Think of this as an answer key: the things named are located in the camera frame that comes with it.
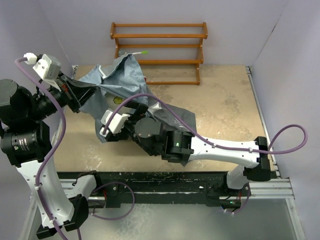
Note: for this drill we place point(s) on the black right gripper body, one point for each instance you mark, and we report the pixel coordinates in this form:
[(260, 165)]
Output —
[(127, 130)]

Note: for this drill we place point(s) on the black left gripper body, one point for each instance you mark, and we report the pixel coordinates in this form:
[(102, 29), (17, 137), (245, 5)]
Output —
[(66, 93)]

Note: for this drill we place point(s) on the grey striped pillowcase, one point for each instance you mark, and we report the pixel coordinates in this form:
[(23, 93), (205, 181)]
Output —
[(125, 78)]

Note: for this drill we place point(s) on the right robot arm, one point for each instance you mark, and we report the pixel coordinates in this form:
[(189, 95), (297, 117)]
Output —
[(181, 146)]

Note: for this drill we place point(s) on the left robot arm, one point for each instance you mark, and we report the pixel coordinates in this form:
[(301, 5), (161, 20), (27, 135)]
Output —
[(25, 139)]

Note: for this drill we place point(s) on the green white pen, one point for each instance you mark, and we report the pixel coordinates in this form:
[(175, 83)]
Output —
[(140, 53)]

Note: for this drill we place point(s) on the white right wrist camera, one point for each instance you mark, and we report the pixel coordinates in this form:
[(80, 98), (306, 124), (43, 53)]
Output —
[(116, 124)]

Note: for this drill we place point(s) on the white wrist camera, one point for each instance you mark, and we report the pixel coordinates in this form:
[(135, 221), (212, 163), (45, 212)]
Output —
[(46, 66), (116, 124)]

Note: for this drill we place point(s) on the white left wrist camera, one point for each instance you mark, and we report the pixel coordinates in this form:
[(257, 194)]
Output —
[(46, 66)]

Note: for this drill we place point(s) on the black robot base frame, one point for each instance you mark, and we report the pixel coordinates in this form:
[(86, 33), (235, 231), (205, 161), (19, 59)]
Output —
[(188, 188)]

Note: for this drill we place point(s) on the aluminium table edge rail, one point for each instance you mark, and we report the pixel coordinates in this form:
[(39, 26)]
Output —
[(274, 165)]

